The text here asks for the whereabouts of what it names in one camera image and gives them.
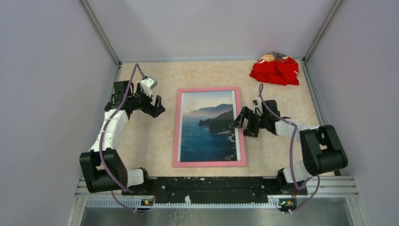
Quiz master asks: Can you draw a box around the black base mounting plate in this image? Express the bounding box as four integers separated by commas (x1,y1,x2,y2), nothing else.
122,177,308,204

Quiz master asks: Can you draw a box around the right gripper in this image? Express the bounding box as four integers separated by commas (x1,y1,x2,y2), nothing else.
229,106,268,137

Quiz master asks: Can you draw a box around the aluminium rail with cable duct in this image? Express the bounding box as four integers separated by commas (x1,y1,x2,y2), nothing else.
68,176,370,226

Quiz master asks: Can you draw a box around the red crumpled cloth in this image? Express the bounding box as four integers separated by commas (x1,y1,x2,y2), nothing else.
249,52,299,86

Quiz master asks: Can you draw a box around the landscape photo print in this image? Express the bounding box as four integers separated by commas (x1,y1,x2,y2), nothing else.
180,90,242,163

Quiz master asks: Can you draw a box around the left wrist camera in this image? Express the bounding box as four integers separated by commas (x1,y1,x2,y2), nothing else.
140,76,158,97

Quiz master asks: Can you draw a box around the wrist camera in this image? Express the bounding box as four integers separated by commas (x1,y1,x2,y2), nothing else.
252,97,263,115
140,76,158,97

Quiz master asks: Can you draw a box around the pink wooden picture frame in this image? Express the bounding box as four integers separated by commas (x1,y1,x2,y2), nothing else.
171,87,248,169

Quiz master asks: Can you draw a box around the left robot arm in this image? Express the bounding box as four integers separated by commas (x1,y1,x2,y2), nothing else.
79,77,166,195

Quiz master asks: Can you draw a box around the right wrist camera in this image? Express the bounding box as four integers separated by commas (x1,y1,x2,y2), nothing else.
252,97,263,115

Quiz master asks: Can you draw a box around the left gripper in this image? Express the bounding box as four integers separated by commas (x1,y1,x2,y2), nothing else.
128,82,165,117

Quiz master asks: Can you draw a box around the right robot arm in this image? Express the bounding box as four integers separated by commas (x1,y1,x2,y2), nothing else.
229,98,348,194

